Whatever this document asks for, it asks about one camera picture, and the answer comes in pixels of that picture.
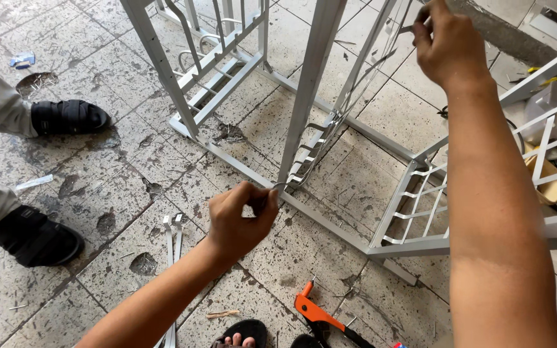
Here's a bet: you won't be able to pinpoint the person's left hand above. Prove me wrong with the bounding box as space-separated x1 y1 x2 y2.
208 181 280 265

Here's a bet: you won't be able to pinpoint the person's right hand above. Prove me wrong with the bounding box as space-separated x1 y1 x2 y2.
412 0 495 93

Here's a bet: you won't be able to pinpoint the wavy grey metal strip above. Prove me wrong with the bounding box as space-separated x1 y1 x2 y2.
271 14 434 192

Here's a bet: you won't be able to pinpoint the flat grey metal strip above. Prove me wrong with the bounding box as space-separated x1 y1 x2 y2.
165 213 185 348

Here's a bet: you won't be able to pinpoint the person's black flip-flop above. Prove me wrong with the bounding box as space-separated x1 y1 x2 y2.
211 319 269 348
289 333 324 348

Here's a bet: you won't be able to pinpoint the person's toes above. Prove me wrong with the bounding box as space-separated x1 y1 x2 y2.
224 333 256 348

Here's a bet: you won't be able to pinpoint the orange black rivet gun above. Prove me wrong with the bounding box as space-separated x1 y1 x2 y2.
294 278 377 348

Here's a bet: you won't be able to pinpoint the white plastic strip scrap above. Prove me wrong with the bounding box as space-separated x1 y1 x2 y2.
15 174 54 191

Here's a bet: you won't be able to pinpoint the blue white paper scrap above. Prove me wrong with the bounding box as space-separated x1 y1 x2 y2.
9 51 36 70

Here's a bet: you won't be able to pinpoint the grey aluminium rack frame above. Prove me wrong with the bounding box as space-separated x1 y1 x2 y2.
120 0 557 287

